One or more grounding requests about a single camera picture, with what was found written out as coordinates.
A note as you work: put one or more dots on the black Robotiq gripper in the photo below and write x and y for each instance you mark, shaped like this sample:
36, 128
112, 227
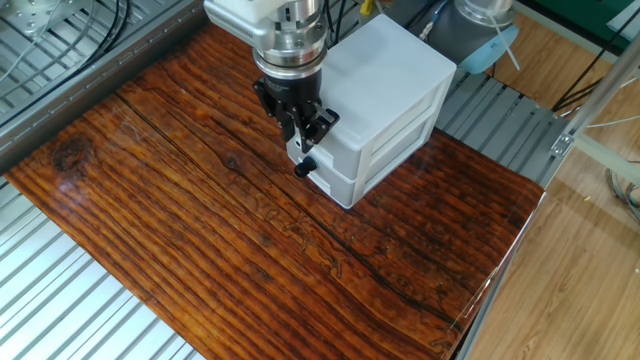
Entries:
292, 92

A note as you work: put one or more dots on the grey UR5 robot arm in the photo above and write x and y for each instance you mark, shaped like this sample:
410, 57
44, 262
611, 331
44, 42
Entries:
280, 30

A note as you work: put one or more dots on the white drawer with black knob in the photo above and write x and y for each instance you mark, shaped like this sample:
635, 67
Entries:
306, 167

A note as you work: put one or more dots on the white plastic drawer cabinet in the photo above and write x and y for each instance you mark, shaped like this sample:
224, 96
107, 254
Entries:
380, 65

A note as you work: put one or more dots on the yellow plug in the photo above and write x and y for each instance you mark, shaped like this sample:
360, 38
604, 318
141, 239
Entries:
366, 7

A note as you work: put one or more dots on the glossy wood-grain table mat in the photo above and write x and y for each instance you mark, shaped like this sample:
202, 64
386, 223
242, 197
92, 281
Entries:
200, 225

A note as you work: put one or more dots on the silver mounting plate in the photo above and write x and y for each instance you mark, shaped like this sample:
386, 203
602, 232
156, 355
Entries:
30, 15

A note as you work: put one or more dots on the grey metal divider rail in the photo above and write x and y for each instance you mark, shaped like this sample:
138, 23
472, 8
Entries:
100, 75

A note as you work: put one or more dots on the aluminium frame post with bracket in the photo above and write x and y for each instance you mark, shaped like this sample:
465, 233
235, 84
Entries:
600, 90

